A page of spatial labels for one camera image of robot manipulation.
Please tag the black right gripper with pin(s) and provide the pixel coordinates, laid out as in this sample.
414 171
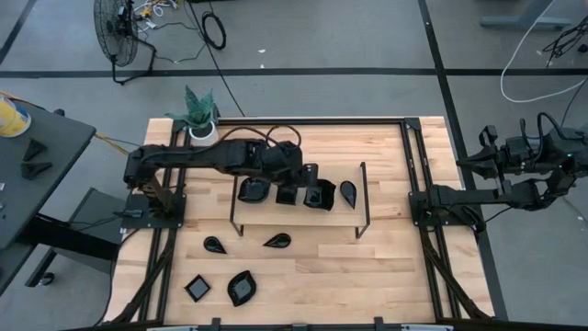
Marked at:
512 156

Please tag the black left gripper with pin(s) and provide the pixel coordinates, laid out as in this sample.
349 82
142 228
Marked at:
289 165

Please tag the black wavy square bowl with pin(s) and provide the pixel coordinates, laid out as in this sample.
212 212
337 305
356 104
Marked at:
321 197

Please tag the small black square plate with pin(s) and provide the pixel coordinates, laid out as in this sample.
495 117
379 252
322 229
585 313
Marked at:
197 288
287 196

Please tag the small black teardrop plate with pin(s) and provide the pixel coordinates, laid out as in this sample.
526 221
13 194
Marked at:
278 240
213 244
348 193

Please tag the black leaf shaped plate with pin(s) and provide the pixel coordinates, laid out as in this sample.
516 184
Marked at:
241 288
253 190

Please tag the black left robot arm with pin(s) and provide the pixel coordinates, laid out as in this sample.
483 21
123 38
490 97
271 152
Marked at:
193 156

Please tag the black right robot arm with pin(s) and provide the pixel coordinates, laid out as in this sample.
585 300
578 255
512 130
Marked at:
473 197

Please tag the wooden riser shelf black legs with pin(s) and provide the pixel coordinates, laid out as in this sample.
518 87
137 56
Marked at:
294 216

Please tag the snake plant in white pot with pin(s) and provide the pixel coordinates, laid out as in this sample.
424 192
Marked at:
203 133

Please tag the wooden desk grey legs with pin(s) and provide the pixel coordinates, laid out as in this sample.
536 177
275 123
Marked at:
523 21

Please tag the black floor fan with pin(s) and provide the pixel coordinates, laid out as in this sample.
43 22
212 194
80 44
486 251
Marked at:
115 32

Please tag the black desk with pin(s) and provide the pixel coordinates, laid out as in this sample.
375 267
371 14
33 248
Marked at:
59 138

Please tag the black triangular part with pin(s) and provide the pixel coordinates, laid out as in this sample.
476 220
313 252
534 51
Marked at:
34 150
34 170

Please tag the white wipes canister yellow label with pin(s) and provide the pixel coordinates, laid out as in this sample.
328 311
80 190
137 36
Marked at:
13 118

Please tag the black aluminium rig frame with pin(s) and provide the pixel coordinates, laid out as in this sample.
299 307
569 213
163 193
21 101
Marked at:
349 121

